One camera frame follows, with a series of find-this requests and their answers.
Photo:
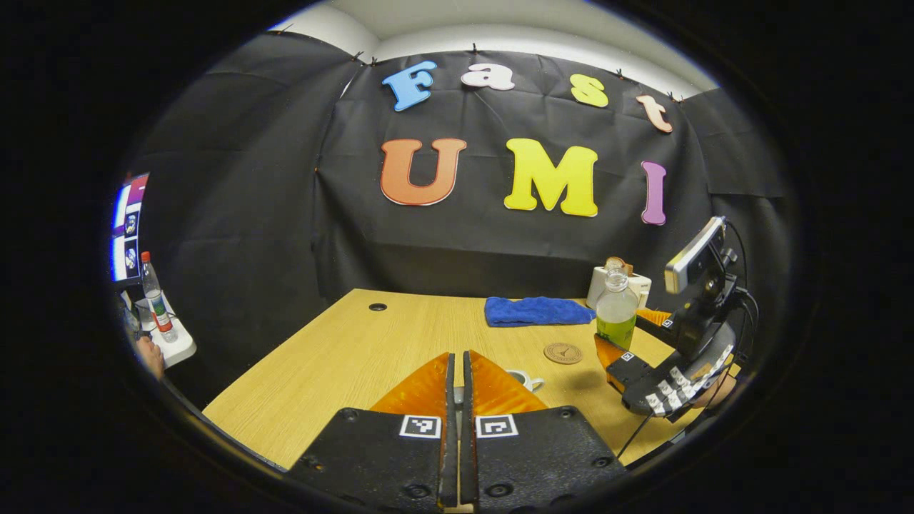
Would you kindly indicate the red cap plastic bottle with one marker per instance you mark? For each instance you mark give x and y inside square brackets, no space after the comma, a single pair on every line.
[157,300]

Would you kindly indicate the round wooden coaster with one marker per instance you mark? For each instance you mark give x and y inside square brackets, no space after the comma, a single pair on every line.
[563,353]

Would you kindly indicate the bread slice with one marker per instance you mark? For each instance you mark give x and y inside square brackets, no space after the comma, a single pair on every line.
[620,263]

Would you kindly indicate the black backdrop cloth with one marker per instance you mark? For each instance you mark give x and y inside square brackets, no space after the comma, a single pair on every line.
[428,243]

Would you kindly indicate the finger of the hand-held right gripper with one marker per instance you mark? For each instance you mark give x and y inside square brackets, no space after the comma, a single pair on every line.
[628,368]
[657,319]

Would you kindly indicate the white ceramic teacup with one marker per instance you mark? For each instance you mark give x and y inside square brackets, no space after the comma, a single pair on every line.
[525,378]

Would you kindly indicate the computer monitor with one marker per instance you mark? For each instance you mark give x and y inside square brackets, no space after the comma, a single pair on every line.
[128,228]

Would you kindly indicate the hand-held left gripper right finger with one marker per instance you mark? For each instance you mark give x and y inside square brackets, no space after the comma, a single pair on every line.
[468,442]

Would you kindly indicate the green label water bottle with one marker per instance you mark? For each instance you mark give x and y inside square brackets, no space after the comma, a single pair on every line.
[616,318]

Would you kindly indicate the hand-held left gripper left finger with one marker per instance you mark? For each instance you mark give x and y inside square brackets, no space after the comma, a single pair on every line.
[449,442]

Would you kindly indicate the white toaster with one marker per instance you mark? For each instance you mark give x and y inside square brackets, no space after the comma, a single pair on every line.
[643,285]

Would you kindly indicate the blue towel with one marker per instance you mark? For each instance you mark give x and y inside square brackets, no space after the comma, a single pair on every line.
[535,311]

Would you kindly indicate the white side table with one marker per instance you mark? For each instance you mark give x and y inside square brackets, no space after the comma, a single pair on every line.
[180,348]

